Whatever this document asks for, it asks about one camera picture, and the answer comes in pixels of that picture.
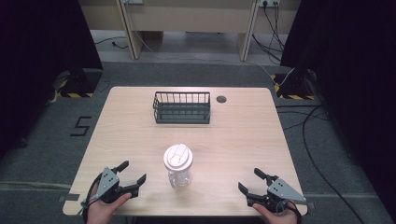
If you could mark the clear bottle with white lid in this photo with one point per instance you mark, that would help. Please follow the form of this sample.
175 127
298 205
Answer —
178 165

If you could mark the black curtain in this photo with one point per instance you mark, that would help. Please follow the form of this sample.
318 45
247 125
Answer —
351 77
40 62

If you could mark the person's left hand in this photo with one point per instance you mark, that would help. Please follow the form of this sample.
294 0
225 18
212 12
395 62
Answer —
104 210

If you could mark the person's right hand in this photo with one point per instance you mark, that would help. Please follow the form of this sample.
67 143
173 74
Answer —
271 216

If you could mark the black base with hazard stripes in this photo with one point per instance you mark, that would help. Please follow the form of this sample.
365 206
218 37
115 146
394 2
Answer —
294 88
76 85

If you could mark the white power strip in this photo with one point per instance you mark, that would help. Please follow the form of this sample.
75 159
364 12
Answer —
133 1

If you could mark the black round table grommet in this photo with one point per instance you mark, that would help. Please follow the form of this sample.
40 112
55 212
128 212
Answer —
221 99

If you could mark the white wall socket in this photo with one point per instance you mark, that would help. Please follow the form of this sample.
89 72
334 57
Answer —
269 2

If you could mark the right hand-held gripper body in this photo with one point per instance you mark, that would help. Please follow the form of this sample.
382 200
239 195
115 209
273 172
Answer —
281 190

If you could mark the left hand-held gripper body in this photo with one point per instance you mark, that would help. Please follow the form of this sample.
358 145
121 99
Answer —
108 182

